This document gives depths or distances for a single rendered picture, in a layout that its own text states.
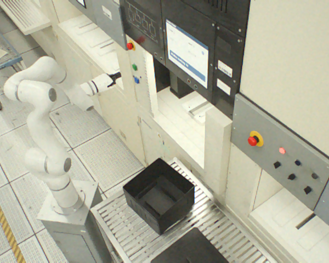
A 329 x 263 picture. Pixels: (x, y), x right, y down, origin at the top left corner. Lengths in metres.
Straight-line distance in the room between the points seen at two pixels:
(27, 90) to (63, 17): 1.90
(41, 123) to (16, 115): 2.29
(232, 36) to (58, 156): 0.98
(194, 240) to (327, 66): 1.06
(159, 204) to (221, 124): 0.70
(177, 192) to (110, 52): 1.37
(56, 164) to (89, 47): 1.47
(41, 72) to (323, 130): 1.16
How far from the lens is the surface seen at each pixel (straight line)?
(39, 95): 1.57
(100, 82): 2.04
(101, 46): 3.00
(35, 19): 3.69
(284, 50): 1.15
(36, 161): 1.82
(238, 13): 1.23
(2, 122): 3.95
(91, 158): 3.27
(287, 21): 1.11
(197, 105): 2.29
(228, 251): 1.89
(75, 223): 2.05
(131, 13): 1.89
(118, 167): 3.15
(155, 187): 2.06
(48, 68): 1.68
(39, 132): 1.70
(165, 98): 2.39
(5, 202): 3.28
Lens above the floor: 2.49
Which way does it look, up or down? 48 degrees down
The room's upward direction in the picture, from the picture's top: 6 degrees counter-clockwise
